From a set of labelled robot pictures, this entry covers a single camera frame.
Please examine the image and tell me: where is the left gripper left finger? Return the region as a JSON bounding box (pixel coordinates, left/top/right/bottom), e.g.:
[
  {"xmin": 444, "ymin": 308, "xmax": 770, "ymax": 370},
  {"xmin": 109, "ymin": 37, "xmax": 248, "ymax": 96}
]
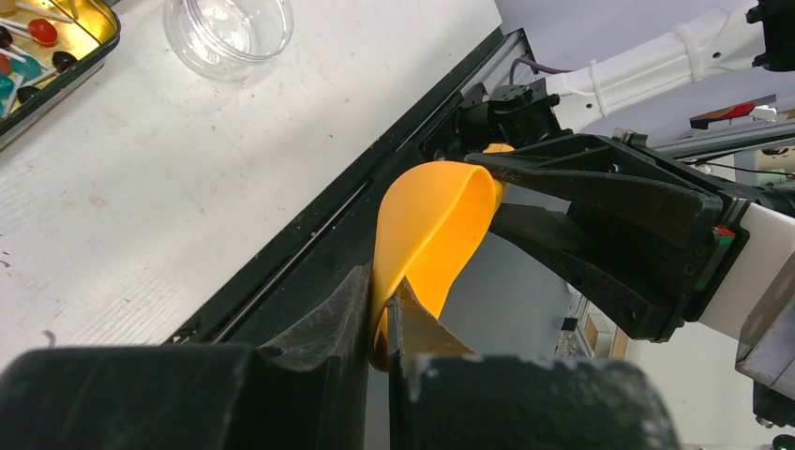
[{"xmin": 1, "ymin": 265, "xmax": 371, "ymax": 449}]

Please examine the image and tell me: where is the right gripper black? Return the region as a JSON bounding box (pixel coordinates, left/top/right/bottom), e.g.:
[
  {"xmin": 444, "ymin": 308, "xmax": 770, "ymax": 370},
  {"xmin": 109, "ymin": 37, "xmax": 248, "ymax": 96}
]
[{"xmin": 465, "ymin": 134, "xmax": 794, "ymax": 342}]

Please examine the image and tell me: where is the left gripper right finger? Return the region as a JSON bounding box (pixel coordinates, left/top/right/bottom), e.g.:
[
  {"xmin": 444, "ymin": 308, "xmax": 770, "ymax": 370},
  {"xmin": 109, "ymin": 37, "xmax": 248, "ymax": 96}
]
[{"xmin": 386, "ymin": 281, "xmax": 680, "ymax": 449}]

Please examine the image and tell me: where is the orange plastic scoop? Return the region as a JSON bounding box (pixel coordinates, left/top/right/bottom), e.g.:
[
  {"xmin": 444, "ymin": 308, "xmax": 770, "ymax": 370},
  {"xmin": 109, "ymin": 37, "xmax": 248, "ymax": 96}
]
[{"xmin": 368, "ymin": 160, "xmax": 508, "ymax": 371}]

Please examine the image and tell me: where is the tin box of lollipops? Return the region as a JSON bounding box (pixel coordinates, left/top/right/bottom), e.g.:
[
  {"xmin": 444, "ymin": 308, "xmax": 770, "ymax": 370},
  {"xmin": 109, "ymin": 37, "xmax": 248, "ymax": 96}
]
[{"xmin": 1, "ymin": 1, "xmax": 121, "ymax": 148}]

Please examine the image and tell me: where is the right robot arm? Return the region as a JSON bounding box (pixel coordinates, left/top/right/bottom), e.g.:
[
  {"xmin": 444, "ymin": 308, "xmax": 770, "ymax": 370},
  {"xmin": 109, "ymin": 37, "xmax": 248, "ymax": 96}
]
[{"xmin": 461, "ymin": 1, "xmax": 794, "ymax": 342}]

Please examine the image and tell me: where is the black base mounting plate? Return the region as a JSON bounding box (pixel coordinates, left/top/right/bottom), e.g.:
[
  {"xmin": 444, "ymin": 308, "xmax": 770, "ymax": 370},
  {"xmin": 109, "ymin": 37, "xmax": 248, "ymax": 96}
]
[{"xmin": 166, "ymin": 30, "xmax": 531, "ymax": 345}]

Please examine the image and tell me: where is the clear plastic round container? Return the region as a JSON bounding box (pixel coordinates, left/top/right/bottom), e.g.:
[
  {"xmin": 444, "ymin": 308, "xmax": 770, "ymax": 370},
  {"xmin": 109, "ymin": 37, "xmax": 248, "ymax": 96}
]
[{"xmin": 162, "ymin": 0, "xmax": 294, "ymax": 83}]

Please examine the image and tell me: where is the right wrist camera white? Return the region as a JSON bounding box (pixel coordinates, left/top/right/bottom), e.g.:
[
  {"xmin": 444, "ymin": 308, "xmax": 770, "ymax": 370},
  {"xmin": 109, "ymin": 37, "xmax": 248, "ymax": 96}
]
[{"xmin": 698, "ymin": 204, "xmax": 795, "ymax": 402}]

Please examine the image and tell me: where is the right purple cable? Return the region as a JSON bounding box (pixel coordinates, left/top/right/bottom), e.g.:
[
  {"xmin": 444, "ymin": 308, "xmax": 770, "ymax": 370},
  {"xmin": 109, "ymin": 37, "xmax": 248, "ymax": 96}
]
[{"xmin": 509, "ymin": 54, "xmax": 573, "ymax": 85}]

